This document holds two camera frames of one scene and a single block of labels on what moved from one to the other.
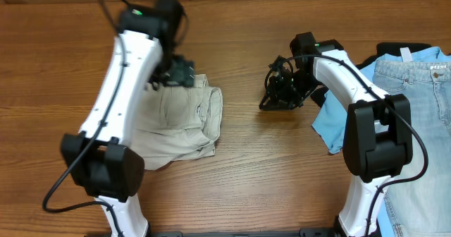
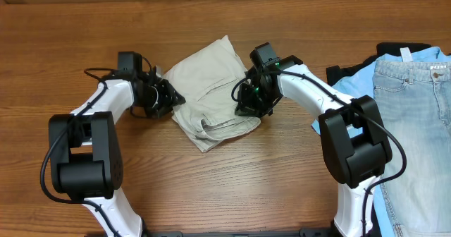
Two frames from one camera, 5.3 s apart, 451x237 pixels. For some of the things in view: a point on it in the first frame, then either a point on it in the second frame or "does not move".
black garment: (318, 94) does not move
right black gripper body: (284, 89) -> (249, 104)
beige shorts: (172, 123) -> (204, 77)
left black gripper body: (180, 75) -> (168, 98)
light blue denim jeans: (421, 207) does not move
